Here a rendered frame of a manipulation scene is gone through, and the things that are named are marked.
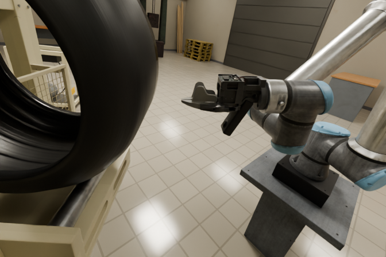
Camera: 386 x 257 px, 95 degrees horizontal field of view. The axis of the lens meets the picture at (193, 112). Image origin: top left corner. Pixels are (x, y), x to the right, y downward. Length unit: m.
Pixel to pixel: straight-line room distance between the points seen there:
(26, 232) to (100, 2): 0.39
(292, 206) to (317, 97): 0.66
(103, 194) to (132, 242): 0.93
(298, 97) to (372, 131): 0.49
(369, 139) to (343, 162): 0.14
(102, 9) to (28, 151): 0.49
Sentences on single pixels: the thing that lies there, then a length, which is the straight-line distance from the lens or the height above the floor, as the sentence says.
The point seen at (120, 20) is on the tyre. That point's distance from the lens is 0.32.
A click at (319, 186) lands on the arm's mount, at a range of 1.12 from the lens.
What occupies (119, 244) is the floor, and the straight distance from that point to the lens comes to 1.47.
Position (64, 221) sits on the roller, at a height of 0.92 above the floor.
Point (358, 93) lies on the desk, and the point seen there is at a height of 0.59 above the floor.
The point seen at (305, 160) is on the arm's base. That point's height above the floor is 0.76.
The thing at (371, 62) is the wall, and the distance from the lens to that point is 6.37.
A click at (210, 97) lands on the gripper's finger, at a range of 0.45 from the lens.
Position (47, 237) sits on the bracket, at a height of 0.95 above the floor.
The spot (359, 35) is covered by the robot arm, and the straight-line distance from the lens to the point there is 0.81.
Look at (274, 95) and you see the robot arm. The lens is 0.47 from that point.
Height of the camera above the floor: 1.30
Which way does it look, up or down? 26 degrees down
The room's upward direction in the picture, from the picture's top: 9 degrees clockwise
